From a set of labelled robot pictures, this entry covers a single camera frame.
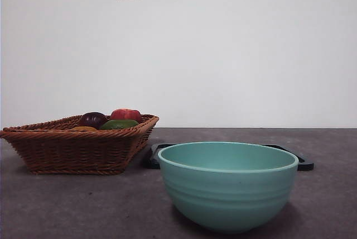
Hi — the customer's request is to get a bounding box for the brown wicker basket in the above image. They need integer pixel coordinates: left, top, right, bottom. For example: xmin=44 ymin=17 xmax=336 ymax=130
xmin=0 ymin=113 xmax=160 ymax=175

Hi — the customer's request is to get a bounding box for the green fruit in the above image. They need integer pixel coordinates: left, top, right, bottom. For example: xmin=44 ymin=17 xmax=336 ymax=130
xmin=99 ymin=118 xmax=140 ymax=131

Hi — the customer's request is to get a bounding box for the dark purple fruit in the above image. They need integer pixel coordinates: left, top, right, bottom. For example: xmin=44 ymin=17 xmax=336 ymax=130
xmin=79 ymin=111 xmax=108 ymax=128

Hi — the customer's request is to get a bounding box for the dark teal rectangular tray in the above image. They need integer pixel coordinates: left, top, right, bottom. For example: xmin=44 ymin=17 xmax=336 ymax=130
xmin=142 ymin=142 xmax=315 ymax=171

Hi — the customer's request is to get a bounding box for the yellow-brown kiwi fruit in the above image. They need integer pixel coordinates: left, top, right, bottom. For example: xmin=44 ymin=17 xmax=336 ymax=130
xmin=67 ymin=126 xmax=99 ymax=132

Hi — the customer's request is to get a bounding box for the teal ceramic bowl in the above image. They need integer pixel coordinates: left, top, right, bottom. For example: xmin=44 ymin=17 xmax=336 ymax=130
xmin=157 ymin=141 xmax=300 ymax=235

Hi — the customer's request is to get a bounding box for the red fruit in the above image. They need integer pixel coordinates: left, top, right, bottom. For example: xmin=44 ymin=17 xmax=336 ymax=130
xmin=110 ymin=108 xmax=142 ymax=124

